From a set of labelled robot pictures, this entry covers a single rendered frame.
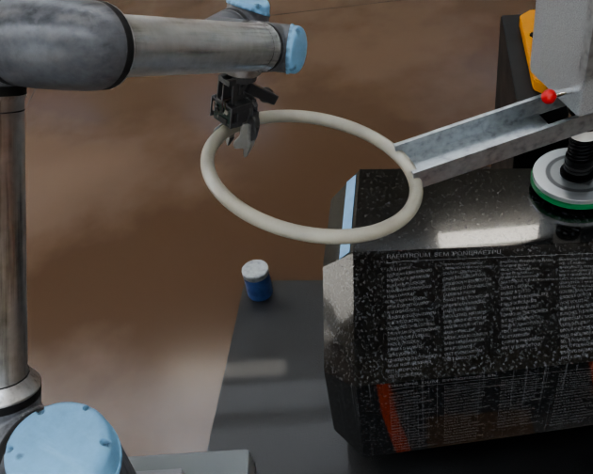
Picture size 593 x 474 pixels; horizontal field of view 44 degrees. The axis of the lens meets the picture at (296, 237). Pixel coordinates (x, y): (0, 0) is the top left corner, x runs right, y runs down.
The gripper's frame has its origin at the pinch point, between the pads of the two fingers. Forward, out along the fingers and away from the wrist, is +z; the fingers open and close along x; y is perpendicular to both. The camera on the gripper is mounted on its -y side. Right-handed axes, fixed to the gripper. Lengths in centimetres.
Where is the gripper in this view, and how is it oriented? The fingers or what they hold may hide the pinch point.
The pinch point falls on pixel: (239, 145)
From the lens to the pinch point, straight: 178.8
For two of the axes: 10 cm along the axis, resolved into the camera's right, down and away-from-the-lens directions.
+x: 7.0, 5.2, -4.8
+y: -6.9, 3.7, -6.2
